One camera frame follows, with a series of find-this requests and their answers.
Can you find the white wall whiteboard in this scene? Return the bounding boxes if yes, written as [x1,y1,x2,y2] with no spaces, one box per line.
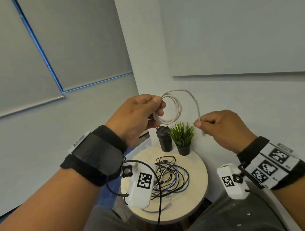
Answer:
[159,0,305,77]

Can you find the small potted grass plant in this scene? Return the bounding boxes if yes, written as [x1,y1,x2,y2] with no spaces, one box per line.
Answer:
[168,122,196,156]

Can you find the person's left forearm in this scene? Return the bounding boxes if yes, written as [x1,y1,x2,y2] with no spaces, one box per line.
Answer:
[0,166,108,231]

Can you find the black marker wristband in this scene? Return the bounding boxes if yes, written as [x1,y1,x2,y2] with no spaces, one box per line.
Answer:
[60,125,128,187]
[236,136,305,190]

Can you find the black tumbler with lid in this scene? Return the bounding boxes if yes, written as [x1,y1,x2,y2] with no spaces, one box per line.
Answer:
[156,126,173,153]

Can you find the person's left hand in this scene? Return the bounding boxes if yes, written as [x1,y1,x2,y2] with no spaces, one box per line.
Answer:
[105,94,166,148]

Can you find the thick white usb cable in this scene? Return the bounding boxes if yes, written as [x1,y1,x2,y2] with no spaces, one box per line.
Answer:
[152,89,207,136]

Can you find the person's right hand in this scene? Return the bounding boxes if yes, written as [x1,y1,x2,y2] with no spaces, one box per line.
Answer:
[193,110,258,155]

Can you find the person's right forearm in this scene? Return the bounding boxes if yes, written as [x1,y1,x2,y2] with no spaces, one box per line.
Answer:
[271,176,305,231]

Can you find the blue network cable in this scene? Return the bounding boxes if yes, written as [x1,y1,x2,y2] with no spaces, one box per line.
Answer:
[143,163,190,214]

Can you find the round white table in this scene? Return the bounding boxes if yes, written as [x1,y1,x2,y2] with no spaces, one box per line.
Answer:
[120,142,208,225]

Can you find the person's dark trousers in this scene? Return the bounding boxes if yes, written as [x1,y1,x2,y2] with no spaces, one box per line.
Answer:
[83,181,289,231]

